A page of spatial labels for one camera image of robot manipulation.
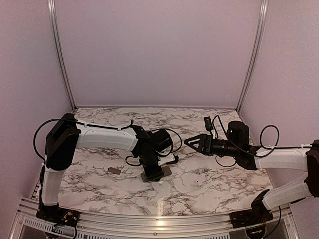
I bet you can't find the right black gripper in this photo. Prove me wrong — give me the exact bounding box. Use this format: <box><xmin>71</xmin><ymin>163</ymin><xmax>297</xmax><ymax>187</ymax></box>
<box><xmin>185</xmin><ymin>133</ymin><xmax>240</xmax><ymax>157</ymax></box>

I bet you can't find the white remote control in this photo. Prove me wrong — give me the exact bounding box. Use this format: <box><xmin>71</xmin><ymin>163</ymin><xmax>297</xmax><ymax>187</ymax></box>
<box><xmin>140</xmin><ymin>166</ymin><xmax>172</xmax><ymax>182</ymax></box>

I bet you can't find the grey battery compartment cover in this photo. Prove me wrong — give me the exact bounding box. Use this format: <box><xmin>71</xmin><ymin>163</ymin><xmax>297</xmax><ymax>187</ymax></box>
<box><xmin>108</xmin><ymin>167</ymin><xmax>121</xmax><ymax>175</ymax></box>

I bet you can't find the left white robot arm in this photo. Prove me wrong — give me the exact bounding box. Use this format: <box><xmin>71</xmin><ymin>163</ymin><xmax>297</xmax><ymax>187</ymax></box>
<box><xmin>39</xmin><ymin>113</ymin><xmax>179</xmax><ymax>222</ymax></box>

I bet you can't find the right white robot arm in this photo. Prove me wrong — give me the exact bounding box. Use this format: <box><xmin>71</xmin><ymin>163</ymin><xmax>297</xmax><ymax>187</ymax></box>
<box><xmin>184</xmin><ymin>121</ymin><xmax>319</xmax><ymax>223</ymax></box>

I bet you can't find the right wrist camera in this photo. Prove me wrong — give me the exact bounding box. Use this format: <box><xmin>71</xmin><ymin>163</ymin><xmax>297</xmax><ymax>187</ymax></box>
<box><xmin>203</xmin><ymin>116</ymin><xmax>214</xmax><ymax>132</ymax></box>

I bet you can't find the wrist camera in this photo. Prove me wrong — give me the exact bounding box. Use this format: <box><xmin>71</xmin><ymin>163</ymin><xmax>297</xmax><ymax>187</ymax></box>
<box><xmin>203</xmin><ymin>116</ymin><xmax>214</xmax><ymax>132</ymax></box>
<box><xmin>158</xmin><ymin>154</ymin><xmax>179</xmax><ymax>166</ymax></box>

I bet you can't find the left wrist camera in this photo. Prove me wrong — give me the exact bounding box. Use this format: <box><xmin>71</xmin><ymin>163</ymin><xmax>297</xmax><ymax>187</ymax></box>
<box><xmin>158</xmin><ymin>154</ymin><xmax>179</xmax><ymax>166</ymax></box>

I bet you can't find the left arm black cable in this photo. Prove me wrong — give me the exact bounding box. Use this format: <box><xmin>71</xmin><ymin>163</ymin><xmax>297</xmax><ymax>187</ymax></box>
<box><xmin>33</xmin><ymin>118</ymin><xmax>182</xmax><ymax>168</ymax></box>

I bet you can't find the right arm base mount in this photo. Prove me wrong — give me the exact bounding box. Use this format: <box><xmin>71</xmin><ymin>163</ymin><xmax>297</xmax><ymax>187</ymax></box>
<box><xmin>230</xmin><ymin>209</ymin><xmax>274</xmax><ymax>228</ymax></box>

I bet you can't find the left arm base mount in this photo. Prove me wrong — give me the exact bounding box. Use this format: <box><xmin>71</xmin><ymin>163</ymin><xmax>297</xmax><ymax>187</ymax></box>
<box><xmin>36</xmin><ymin>207</ymin><xmax>80</xmax><ymax>227</ymax></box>

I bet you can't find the front aluminium rail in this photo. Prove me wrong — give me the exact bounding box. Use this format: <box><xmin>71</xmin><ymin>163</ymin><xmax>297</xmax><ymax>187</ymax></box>
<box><xmin>9</xmin><ymin>198</ymin><xmax>300</xmax><ymax>239</ymax></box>

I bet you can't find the right aluminium frame post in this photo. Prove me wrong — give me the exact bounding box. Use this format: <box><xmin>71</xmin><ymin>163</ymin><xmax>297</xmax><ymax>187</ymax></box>
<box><xmin>236</xmin><ymin>0</ymin><xmax>269</xmax><ymax>114</ymax></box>

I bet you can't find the aluminium frame post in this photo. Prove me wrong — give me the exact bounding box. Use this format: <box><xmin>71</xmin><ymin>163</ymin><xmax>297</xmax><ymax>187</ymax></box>
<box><xmin>236</xmin><ymin>0</ymin><xmax>269</xmax><ymax>114</ymax></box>
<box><xmin>47</xmin><ymin>0</ymin><xmax>77</xmax><ymax>111</ymax></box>

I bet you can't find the left aluminium frame post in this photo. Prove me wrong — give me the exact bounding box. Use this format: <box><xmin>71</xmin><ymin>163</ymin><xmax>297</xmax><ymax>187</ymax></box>
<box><xmin>47</xmin><ymin>0</ymin><xmax>77</xmax><ymax>111</ymax></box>

